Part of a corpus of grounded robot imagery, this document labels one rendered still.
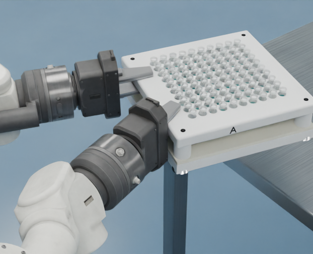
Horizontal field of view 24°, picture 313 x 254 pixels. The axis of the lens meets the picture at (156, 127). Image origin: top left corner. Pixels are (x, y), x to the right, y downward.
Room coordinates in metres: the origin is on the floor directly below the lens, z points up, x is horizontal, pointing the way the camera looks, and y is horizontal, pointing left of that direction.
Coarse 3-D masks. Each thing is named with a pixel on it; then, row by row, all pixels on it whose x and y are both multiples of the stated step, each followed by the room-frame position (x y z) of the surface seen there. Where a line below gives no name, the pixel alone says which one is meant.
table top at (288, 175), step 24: (312, 24) 1.50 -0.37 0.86; (288, 48) 1.40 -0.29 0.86; (312, 48) 1.40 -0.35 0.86; (288, 72) 1.30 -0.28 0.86; (312, 72) 1.30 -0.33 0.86; (312, 96) 1.21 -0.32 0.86; (312, 120) 1.13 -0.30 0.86; (288, 144) 1.06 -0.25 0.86; (312, 144) 1.06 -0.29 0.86; (240, 168) 1.01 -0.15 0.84; (264, 168) 0.99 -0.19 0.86; (288, 168) 0.99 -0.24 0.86; (312, 168) 0.99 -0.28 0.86; (264, 192) 0.96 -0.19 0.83; (288, 192) 0.93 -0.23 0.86; (312, 192) 0.93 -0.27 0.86; (312, 216) 0.87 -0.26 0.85
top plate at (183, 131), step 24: (168, 48) 1.09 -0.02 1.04; (264, 48) 1.10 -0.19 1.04; (144, 96) 0.96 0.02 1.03; (168, 96) 0.95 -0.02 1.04; (288, 96) 0.95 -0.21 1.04; (192, 120) 0.89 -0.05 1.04; (216, 120) 0.89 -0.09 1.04; (240, 120) 0.89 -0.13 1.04; (264, 120) 0.90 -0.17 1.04; (192, 144) 0.85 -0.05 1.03
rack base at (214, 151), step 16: (128, 96) 1.03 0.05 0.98; (256, 128) 0.93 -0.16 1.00; (272, 128) 0.93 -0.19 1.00; (288, 128) 0.93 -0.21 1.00; (304, 128) 0.93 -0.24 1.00; (208, 144) 0.89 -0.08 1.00; (224, 144) 0.89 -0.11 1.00; (240, 144) 0.89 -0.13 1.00; (256, 144) 0.89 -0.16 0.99; (272, 144) 0.90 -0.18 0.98; (176, 160) 0.85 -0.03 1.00; (192, 160) 0.85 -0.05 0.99; (208, 160) 0.86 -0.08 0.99; (224, 160) 0.87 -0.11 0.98
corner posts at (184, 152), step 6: (294, 120) 0.94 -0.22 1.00; (300, 120) 0.93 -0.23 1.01; (306, 120) 0.93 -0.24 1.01; (300, 126) 0.93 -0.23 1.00; (306, 126) 0.93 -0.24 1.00; (174, 144) 0.86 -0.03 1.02; (174, 150) 0.86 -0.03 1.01; (180, 150) 0.85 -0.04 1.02; (186, 150) 0.85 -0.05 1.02; (174, 156) 0.86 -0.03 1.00; (180, 156) 0.85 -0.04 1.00; (186, 156) 0.85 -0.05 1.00
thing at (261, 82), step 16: (224, 48) 1.08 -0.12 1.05; (176, 64) 1.04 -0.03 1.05; (192, 64) 1.04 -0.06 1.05; (208, 64) 1.04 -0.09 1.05; (224, 64) 1.03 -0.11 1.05; (240, 64) 1.03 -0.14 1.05; (176, 80) 0.98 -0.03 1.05; (192, 80) 0.98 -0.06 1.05; (224, 80) 0.98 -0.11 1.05; (240, 80) 0.98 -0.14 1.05; (256, 80) 0.99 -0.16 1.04; (192, 96) 0.94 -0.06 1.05; (224, 96) 0.94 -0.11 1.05; (240, 96) 0.94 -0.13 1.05
